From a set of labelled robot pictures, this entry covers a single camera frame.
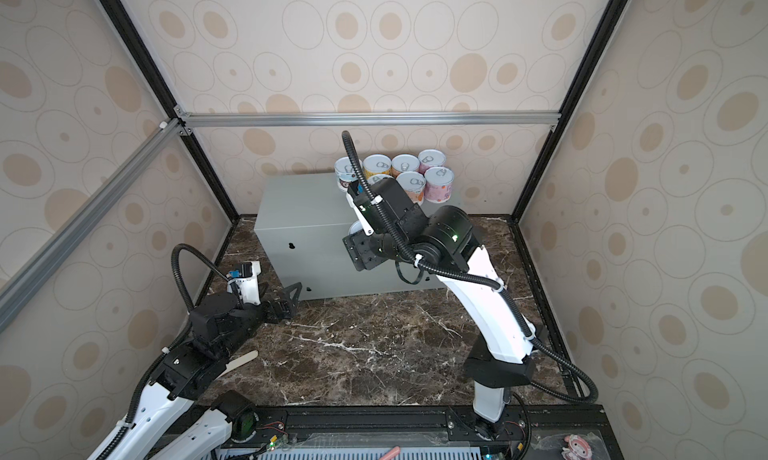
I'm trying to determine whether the brown orange label can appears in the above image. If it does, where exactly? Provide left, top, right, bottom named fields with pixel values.
left=396, top=172, right=426, bottom=205

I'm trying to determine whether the yellow label can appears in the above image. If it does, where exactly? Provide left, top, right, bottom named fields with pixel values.
left=362, top=154, right=392, bottom=179

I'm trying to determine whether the orange pink label can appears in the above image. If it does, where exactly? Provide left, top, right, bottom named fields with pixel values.
left=391, top=154, right=420, bottom=177

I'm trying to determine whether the teal can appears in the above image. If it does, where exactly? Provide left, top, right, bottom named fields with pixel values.
left=334, top=157, right=358, bottom=191

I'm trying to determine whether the green label can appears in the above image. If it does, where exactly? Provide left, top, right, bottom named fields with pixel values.
left=348, top=221, right=363, bottom=235

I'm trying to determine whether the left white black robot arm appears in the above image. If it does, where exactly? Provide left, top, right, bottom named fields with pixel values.
left=91, top=281, right=303, bottom=459

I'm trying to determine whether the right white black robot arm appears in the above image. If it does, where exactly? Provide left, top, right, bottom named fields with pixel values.
left=343, top=178, right=598, bottom=438

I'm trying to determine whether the grey metal cabinet box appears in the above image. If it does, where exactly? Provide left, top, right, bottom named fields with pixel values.
left=254, top=173, right=445, bottom=300

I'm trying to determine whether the wooden spatula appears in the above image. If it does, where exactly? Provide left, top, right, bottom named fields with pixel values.
left=219, top=350, right=259, bottom=378

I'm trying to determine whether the pink pen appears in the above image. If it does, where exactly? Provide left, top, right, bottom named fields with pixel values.
left=379, top=446, right=401, bottom=460

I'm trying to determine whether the pink toy figure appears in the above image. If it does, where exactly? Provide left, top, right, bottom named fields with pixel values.
left=561, top=434, right=593, bottom=460

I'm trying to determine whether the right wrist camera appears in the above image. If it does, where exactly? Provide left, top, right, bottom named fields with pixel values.
left=346, top=182, right=375, bottom=236

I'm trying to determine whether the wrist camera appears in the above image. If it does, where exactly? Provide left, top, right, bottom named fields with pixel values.
left=227, top=261, right=261, bottom=306
left=346, top=182, right=375, bottom=236

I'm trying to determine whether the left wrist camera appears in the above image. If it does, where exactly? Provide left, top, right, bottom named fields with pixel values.
left=227, top=261, right=261, bottom=306

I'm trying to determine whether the diagonal aluminium rail left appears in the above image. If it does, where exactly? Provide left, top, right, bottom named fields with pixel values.
left=1, top=119, right=182, bottom=330

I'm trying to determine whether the horizontal aluminium rail back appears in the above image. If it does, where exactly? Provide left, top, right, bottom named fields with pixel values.
left=176, top=111, right=560, bottom=128

